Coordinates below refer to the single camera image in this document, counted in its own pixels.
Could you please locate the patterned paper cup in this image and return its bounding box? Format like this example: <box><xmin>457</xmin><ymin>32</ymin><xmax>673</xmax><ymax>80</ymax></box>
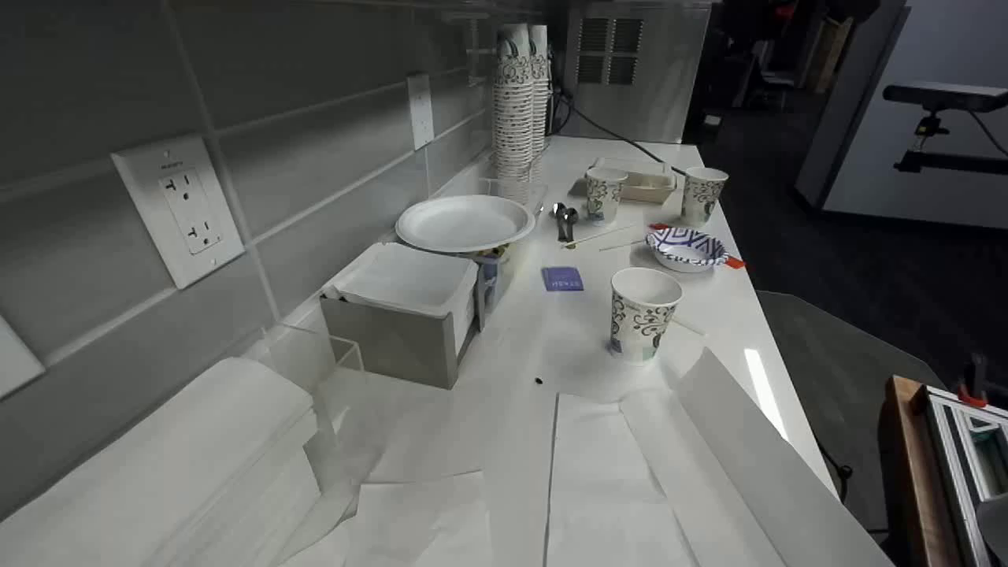
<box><xmin>607</xmin><ymin>266</ymin><xmax>688</xmax><ymax>364</ymax></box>
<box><xmin>583</xmin><ymin>166</ymin><xmax>630</xmax><ymax>224</ymax></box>

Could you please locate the container under plate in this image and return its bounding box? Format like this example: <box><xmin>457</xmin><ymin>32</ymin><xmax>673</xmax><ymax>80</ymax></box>
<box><xmin>473</xmin><ymin>247</ymin><xmax>517</xmax><ymax>327</ymax></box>

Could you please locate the purple tea packet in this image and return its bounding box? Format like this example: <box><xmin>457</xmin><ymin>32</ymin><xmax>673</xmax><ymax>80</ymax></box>
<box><xmin>540</xmin><ymin>266</ymin><xmax>587</xmax><ymax>295</ymax></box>

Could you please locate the white paper plate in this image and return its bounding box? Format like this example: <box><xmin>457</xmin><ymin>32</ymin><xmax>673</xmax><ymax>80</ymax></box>
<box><xmin>393</xmin><ymin>191</ymin><xmax>540</xmax><ymax>258</ymax></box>

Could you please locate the white napkin box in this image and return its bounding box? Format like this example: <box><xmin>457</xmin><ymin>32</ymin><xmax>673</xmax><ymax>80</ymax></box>
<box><xmin>317</xmin><ymin>241</ymin><xmax>482</xmax><ymax>390</ymax></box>

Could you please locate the small white tray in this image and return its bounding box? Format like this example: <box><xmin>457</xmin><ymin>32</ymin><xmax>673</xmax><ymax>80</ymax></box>
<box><xmin>618</xmin><ymin>166</ymin><xmax>677</xmax><ymax>209</ymax></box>

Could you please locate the stack of paper cups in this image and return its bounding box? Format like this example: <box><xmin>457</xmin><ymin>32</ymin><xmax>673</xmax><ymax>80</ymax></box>
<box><xmin>525</xmin><ymin>22</ymin><xmax>555</xmax><ymax>158</ymax></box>
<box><xmin>492</xmin><ymin>22</ymin><xmax>540</xmax><ymax>182</ymax></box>

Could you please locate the blue patterned bowl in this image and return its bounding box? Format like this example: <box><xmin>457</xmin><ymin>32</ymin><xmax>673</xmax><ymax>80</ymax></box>
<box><xmin>643</xmin><ymin>224</ymin><xmax>730</xmax><ymax>276</ymax></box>

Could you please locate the clear acrylic holder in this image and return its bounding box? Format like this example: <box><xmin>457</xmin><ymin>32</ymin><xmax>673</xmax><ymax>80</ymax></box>
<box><xmin>250</xmin><ymin>317</ymin><xmax>387</xmax><ymax>498</ymax></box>

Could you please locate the white container at back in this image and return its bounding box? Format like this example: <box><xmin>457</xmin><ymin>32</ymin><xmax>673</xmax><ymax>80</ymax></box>
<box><xmin>677</xmin><ymin>165</ymin><xmax>730</xmax><ymax>228</ymax></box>

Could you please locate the large white paper sheet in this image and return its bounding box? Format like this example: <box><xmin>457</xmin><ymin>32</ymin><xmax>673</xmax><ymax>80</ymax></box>
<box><xmin>311</xmin><ymin>356</ymin><xmax>738</xmax><ymax>567</ymax></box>

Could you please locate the white cabinet door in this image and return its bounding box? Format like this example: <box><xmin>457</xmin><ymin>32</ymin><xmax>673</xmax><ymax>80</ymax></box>
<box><xmin>562</xmin><ymin>0</ymin><xmax>718</xmax><ymax>146</ymax></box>

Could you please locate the white paper strip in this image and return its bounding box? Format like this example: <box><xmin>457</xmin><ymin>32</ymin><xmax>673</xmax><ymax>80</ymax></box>
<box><xmin>671</xmin><ymin>348</ymin><xmax>896</xmax><ymax>567</ymax></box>

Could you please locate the grey chair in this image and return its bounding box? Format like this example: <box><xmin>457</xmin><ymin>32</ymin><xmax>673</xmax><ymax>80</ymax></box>
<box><xmin>755</xmin><ymin>291</ymin><xmax>944</xmax><ymax>531</ymax></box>

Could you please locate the folded white paper stack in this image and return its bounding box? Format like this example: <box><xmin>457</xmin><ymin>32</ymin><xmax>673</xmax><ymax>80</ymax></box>
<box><xmin>0</xmin><ymin>356</ymin><xmax>324</xmax><ymax>567</ymax></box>

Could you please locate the wooden box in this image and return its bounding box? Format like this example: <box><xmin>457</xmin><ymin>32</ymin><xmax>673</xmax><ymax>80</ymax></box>
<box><xmin>880</xmin><ymin>373</ymin><xmax>1008</xmax><ymax>567</ymax></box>

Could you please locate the white panel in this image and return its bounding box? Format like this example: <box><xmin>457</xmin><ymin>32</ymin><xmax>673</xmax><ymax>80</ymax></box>
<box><xmin>793</xmin><ymin>0</ymin><xmax>1008</xmax><ymax>232</ymax></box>

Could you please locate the black equipment stand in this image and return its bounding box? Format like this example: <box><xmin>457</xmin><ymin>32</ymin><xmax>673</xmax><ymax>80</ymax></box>
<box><xmin>880</xmin><ymin>80</ymin><xmax>1008</xmax><ymax>176</ymax></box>

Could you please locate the black cable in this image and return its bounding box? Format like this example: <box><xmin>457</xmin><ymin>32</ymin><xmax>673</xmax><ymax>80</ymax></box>
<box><xmin>550</xmin><ymin>85</ymin><xmax>673</xmax><ymax>171</ymax></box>

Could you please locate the white wall power outlet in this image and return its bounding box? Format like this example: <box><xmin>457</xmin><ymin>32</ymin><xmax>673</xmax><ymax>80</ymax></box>
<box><xmin>110</xmin><ymin>133</ymin><xmax>250</xmax><ymax>293</ymax></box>

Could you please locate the white wall switch plate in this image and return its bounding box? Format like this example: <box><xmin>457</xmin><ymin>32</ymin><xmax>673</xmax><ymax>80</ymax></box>
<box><xmin>0</xmin><ymin>312</ymin><xmax>46</xmax><ymax>402</ymax></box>

